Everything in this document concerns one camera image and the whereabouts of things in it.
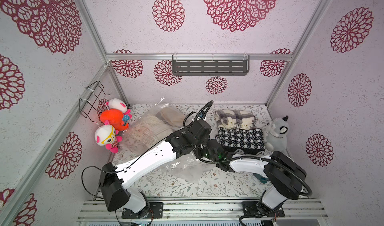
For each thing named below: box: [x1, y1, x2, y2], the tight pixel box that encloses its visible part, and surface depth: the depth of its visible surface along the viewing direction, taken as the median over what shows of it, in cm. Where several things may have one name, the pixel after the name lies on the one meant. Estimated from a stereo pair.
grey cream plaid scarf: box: [215, 109, 257, 130], surface depth 105 cm
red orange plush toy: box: [100, 108, 129, 131], surface depth 91 cm
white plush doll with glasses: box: [94, 124, 123, 154], surface depth 82 cm
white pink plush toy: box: [106, 98, 132, 122], surface depth 97 cm
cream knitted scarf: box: [124, 115, 174, 155], surface depth 99 cm
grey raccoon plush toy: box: [264, 115, 290, 155], surface depth 90 cm
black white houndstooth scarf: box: [217, 127, 266, 155], surface depth 94 cm
